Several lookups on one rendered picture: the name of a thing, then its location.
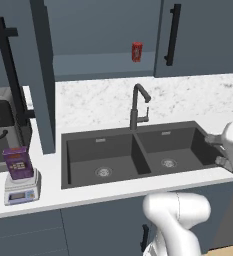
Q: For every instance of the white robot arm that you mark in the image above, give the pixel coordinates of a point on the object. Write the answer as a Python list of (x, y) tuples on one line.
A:
[(178, 216)]

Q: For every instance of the closed grey cabinet door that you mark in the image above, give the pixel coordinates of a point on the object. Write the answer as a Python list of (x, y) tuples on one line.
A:
[(208, 36)]

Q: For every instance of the grey base cabinet door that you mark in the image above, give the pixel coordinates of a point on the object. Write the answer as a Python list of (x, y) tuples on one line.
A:
[(101, 226)]

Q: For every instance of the open grey cabinet door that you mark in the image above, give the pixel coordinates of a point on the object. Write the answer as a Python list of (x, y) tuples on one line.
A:
[(43, 83)]

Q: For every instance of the purple cereal box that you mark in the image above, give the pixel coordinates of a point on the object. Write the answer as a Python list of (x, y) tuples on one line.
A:
[(18, 163)]

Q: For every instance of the white digital scale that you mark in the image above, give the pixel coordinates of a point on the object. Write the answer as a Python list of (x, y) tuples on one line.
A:
[(21, 191)]

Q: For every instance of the dark double sink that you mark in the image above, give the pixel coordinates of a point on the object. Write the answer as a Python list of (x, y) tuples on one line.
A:
[(138, 155)]

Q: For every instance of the dark grey tap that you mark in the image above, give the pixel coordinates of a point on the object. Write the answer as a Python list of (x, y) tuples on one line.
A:
[(136, 106)]

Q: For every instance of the red can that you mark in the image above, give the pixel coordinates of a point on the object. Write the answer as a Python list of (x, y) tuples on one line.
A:
[(137, 51)]

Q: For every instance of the grey drawer stack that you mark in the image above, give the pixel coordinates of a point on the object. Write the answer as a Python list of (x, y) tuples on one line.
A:
[(24, 235)]

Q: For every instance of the grey wall cabinet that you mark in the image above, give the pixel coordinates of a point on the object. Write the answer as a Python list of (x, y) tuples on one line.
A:
[(101, 33)]

